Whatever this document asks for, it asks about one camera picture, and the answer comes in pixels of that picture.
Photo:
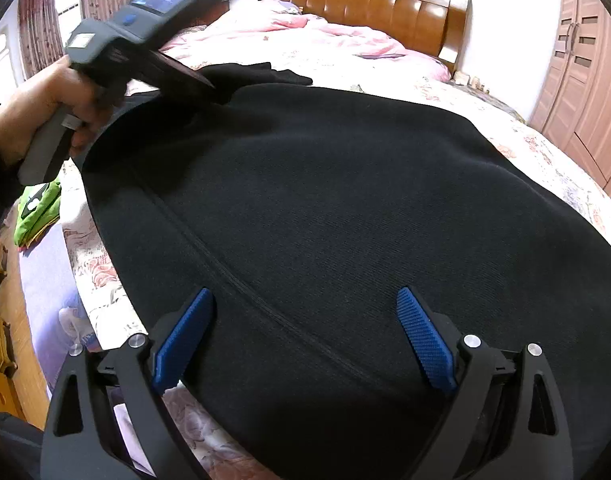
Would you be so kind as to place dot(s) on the black pants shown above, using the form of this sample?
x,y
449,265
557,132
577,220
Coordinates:
x,y
310,200

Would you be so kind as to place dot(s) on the light wooden wardrobe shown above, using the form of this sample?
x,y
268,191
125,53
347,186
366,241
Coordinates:
x,y
585,85

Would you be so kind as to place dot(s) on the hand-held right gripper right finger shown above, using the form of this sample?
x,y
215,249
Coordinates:
x,y
425,335

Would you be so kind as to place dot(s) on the wooden headboard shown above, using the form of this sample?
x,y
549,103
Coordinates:
x,y
385,10

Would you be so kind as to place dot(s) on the pink quilt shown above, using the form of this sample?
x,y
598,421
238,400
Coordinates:
x,y
345,40

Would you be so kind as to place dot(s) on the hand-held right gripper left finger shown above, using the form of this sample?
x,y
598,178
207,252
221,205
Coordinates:
x,y
183,335

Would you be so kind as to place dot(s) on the purple floor mat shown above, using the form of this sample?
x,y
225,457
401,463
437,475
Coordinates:
x,y
45,300

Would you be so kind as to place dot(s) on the window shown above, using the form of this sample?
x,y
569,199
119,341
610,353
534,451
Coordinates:
x,y
0,60

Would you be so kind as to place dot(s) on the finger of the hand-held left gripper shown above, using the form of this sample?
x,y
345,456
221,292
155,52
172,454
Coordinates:
x,y
185,72

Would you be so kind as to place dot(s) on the person's left hand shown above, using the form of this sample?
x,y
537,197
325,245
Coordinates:
x,y
40,97

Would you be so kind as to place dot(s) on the green cloth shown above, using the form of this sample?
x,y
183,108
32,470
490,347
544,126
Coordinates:
x,y
32,215

